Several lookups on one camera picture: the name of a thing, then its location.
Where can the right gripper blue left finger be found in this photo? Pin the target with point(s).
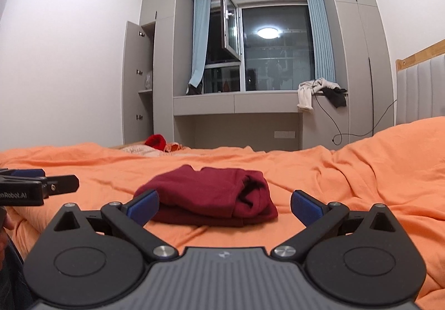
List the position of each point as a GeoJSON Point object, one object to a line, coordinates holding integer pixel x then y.
{"type": "Point", "coordinates": [127, 222]}

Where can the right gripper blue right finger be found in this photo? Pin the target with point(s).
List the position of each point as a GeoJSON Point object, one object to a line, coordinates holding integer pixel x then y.
{"type": "Point", "coordinates": [321, 222]}

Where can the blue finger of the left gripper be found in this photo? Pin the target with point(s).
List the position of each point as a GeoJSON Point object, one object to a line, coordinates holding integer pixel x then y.
{"type": "Point", "coordinates": [60, 185]}
{"type": "Point", "coordinates": [28, 173]}

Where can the dark red long-sleeve sweater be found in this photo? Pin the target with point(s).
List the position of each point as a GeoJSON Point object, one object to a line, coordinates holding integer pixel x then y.
{"type": "Point", "coordinates": [219, 197]}

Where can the person left hand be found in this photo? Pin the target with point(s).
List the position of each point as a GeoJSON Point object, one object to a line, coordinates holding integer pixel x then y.
{"type": "Point", "coordinates": [7, 225]}

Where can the pink patterned cloth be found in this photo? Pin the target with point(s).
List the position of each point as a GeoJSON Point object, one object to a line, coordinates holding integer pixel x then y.
{"type": "Point", "coordinates": [171, 149]}

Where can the bright red hat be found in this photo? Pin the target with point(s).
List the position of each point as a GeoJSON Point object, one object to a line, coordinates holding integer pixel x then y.
{"type": "Point", "coordinates": [156, 141]}

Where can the orange bed duvet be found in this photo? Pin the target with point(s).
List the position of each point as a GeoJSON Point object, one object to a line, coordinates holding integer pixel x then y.
{"type": "Point", "coordinates": [401, 167]}

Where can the open grey wardrobe door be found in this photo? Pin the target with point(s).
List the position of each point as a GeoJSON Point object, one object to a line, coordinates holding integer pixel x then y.
{"type": "Point", "coordinates": [136, 97]}

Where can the grey built-in wardrobe unit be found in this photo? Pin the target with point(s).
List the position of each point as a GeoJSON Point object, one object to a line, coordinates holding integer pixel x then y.
{"type": "Point", "coordinates": [222, 112]}

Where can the black garment on ledge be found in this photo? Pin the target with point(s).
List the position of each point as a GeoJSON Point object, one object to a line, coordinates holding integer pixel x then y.
{"type": "Point", "coordinates": [336, 96]}

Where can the white garment on ledge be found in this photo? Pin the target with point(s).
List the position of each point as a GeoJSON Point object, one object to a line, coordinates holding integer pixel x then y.
{"type": "Point", "coordinates": [307, 89]}

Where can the clear plastic bag on shelf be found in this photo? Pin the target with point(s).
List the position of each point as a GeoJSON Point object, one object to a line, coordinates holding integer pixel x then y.
{"type": "Point", "coordinates": [148, 80]}

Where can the right light blue curtain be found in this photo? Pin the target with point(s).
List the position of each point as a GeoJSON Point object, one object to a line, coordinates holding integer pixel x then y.
{"type": "Point", "coordinates": [322, 42]}

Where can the light blue curtain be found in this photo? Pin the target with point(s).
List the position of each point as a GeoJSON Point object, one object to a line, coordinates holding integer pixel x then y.
{"type": "Point", "coordinates": [201, 24]}
{"type": "Point", "coordinates": [322, 42]}

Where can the grey padded wooden headboard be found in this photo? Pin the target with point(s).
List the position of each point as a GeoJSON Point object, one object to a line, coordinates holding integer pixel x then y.
{"type": "Point", "coordinates": [420, 85]}

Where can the large dark window pane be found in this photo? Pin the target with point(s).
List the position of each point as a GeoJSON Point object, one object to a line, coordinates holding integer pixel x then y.
{"type": "Point", "coordinates": [278, 47]}

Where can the open window sash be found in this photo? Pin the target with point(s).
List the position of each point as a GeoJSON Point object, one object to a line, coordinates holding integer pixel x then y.
{"type": "Point", "coordinates": [230, 30]}

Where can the left light blue curtain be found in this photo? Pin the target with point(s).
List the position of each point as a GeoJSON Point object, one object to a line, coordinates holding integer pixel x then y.
{"type": "Point", "coordinates": [201, 24]}

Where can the white wall socket plate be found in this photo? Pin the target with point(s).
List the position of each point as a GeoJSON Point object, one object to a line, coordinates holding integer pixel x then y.
{"type": "Point", "coordinates": [284, 134]}

